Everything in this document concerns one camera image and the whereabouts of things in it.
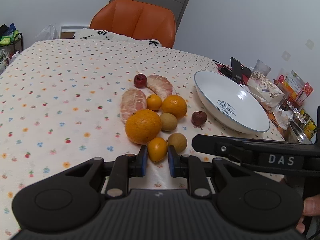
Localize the white plastic bag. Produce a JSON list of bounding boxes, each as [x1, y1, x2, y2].
[[35, 24, 59, 41]]

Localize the orange leather chair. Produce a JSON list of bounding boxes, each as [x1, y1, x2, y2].
[[89, 0, 176, 48]]

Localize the large orange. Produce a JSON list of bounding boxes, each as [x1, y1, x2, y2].
[[125, 109, 162, 145]]

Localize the white fluffy cushion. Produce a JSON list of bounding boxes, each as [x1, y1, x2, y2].
[[73, 28, 162, 47]]

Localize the red snack packets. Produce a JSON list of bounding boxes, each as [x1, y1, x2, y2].
[[274, 68, 313, 106]]

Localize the floral tissue pack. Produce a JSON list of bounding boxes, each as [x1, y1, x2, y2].
[[247, 72, 284, 113]]

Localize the black metal shelf rack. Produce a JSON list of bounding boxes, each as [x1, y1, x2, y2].
[[1, 33, 24, 55]]

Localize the clear drinking glass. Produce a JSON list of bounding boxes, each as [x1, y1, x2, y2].
[[253, 60, 271, 76]]

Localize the black smartphone on stand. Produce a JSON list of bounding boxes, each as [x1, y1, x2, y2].
[[231, 57, 243, 85]]

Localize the dark red small fruit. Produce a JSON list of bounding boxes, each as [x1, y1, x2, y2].
[[133, 74, 147, 88]]

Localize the person's right hand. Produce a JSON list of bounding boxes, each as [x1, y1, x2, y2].
[[296, 194, 320, 233]]

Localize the small kumquat orange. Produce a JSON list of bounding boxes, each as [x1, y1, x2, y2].
[[148, 137, 168, 163]]

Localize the floral dotted tablecloth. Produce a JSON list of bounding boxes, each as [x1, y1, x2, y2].
[[0, 38, 286, 238]]

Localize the white plate with blue rim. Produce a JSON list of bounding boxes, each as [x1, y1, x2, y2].
[[194, 70, 270, 134]]

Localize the brown longan fruit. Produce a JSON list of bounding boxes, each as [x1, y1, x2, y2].
[[167, 133, 188, 153], [160, 113, 178, 132]]

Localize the medium orange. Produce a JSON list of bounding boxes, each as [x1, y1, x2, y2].
[[161, 95, 188, 119]]

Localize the steel bowl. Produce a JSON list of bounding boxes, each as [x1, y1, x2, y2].
[[284, 119, 311, 144]]

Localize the peeled pomelo segment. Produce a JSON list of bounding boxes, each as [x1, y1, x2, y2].
[[146, 75, 176, 101], [120, 88, 147, 124]]

